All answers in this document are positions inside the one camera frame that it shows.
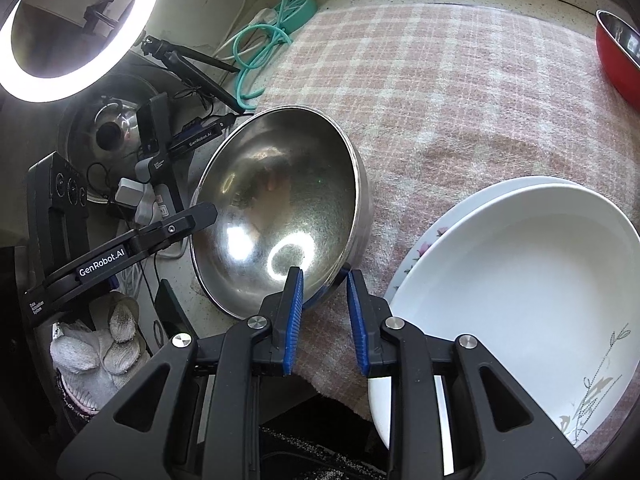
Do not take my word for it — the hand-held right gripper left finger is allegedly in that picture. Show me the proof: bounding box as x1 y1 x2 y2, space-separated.
57 266 306 480

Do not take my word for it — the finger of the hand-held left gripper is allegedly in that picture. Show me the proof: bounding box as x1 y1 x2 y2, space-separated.
47 202 218 291

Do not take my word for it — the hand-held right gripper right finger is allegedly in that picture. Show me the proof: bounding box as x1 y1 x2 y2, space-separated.
346 269 586 480

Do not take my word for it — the large steel bowl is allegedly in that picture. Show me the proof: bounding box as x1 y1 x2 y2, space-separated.
189 105 372 321

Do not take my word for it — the white plate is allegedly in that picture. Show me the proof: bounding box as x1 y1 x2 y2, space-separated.
367 183 640 476

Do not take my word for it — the person's left hand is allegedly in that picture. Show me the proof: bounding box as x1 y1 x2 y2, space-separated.
50 292 151 403

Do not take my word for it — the grey power adapter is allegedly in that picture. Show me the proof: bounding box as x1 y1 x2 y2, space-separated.
116 177 151 208

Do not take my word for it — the pink floral plate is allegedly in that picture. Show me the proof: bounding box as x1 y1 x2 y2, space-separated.
387 176 601 306

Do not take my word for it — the steel pot lid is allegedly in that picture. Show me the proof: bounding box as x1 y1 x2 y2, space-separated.
57 75 151 201

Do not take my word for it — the spare hand-held gripper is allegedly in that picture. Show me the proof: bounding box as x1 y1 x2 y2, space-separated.
135 92 238 221

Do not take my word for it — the black floor mat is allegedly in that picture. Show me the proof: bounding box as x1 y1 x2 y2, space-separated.
260 395 391 480

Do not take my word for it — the black tripod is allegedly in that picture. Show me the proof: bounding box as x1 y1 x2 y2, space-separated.
140 35 248 113

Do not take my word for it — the checked pink cloth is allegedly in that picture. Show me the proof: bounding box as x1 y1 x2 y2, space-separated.
247 2 640 466

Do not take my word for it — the white power strip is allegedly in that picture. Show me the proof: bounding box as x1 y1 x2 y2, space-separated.
245 7 281 26

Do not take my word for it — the red steel-lined bowl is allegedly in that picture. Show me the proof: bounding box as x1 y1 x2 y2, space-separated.
595 9 640 111

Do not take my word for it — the ring light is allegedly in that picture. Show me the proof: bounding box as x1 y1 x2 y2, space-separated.
0 0 163 103

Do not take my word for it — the green hose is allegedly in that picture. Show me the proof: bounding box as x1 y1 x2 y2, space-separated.
232 0 318 111

